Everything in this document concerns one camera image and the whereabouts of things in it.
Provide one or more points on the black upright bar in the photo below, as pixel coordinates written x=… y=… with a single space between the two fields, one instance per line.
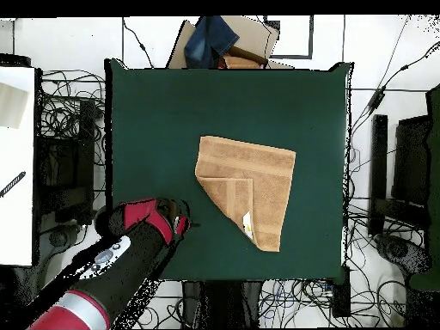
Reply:
x=378 y=172

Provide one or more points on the blue denim jeans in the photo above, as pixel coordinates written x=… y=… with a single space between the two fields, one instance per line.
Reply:
x=206 y=41

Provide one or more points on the beige paper sheet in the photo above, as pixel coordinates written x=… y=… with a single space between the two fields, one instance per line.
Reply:
x=12 y=103

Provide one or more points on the black striped tool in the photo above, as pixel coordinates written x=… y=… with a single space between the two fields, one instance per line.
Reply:
x=13 y=183

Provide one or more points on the folded orange-brown cloth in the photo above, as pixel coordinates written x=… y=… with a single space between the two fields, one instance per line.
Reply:
x=240 y=62

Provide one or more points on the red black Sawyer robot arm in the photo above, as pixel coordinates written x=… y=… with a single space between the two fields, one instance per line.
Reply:
x=137 y=261

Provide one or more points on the black equipment rack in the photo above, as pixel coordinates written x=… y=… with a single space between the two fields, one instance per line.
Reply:
x=56 y=172

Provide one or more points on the tan terry towel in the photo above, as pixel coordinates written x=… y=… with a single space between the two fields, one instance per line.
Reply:
x=268 y=172

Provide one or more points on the white desk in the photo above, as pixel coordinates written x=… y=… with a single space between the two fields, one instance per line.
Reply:
x=17 y=223

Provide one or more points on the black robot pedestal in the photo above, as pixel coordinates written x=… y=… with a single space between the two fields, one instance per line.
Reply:
x=223 y=302

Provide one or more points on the black flat panel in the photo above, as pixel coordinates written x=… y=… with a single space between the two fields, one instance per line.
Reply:
x=410 y=161

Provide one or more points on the brown cardboard box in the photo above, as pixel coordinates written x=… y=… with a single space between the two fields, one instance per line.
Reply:
x=252 y=34

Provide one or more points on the black power strip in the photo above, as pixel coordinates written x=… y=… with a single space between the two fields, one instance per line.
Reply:
x=341 y=295

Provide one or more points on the dark green table cloth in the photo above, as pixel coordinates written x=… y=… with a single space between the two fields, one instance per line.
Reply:
x=154 y=137

